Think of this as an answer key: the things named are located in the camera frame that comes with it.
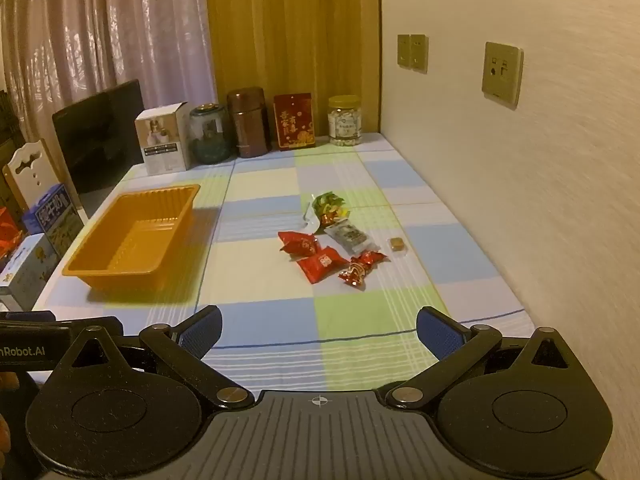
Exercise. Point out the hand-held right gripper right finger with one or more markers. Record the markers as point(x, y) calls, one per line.
point(440, 332)

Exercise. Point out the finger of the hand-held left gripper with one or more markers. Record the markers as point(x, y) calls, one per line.
point(80, 324)

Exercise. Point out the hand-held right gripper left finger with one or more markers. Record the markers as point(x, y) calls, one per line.
point(202, 331)

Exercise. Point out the orange plastic tray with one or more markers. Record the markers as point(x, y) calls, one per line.
point(130, 275)

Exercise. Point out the small brown candy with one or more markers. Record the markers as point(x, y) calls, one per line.
point(397, 243)

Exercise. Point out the red twist candy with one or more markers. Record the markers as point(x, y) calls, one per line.
point(357, 270)

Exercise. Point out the red snack packet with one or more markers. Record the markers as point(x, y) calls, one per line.
point(300, 245)
point(322, 262)

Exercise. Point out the clear packet dark snack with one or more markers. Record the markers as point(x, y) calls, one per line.
point(350, 236)

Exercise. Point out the yellow candy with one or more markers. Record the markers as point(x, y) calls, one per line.
point(341, 211)

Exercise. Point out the green candy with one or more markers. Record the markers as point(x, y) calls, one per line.
point(327, 199)

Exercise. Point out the checked tablecloth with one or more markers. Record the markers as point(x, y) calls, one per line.
point(260, 320)

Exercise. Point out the light blue carton box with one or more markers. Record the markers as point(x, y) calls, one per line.
point(25, 270)

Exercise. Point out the blue milk carton box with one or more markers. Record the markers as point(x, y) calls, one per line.
point(50, 215)

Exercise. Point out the red bag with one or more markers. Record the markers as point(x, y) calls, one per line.
point(7, 232)

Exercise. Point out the white product box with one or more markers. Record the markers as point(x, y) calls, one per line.
point(162, 145)

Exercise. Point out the green glass jar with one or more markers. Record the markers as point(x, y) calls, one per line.
point(210, 140)

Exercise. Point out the black glossy monitor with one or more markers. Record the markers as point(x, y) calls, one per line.
point(95, 130)

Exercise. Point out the brown metal canister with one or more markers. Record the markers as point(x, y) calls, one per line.
point(247, 125)

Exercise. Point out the dark wooden furniture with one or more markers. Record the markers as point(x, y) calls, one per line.
point(10, 125)

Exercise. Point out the red tin box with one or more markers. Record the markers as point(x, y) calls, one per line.
point(294, 122)

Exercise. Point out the clear jar yellow lid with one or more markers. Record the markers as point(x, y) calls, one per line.
point(344, 122)

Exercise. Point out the pink sheer curtain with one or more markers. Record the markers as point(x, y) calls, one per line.
point(100, 20)

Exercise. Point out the yellow curtain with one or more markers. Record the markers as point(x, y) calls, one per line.
point(290, 25)

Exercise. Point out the large beige wall socket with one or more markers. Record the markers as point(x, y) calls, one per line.
point(502, 75)

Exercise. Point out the double wall switch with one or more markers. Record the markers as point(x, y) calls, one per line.
point(419, 52)

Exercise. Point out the small beige wall socket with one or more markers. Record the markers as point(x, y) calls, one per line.
point(403, 51)

